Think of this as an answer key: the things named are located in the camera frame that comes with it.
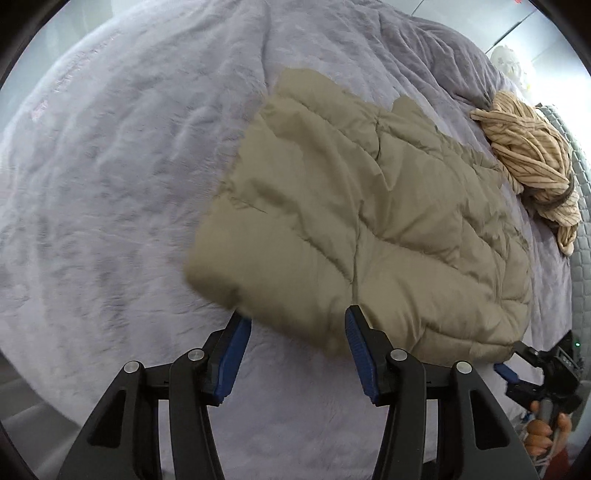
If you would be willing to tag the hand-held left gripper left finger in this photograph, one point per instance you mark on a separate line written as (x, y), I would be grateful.
(231, 364)

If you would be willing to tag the olive puffer jacket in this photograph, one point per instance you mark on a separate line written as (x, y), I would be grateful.
(360, 221)

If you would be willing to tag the person's right hand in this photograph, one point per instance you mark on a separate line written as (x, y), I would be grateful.
(540, 436)

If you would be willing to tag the beige striped fleece garment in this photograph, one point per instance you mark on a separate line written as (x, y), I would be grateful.
(531, 152)

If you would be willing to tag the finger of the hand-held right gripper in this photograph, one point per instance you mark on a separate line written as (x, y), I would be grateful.
(526, 353)
(508, 373)

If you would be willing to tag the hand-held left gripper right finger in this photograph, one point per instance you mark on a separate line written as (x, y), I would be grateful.
(360, 355)

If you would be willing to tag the grey plush bed blanket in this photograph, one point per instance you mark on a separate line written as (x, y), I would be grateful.
(115, 184)

